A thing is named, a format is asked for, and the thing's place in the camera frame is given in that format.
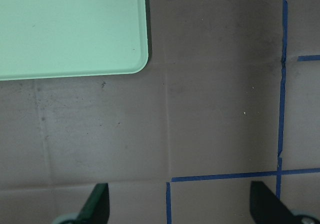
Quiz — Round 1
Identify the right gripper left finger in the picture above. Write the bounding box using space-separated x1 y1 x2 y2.
74 183 110 224

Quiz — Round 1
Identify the light green tray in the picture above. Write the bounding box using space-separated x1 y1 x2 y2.
0 0 149 81

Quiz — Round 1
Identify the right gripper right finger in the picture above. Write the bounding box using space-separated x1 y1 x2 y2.
249 181 302 224

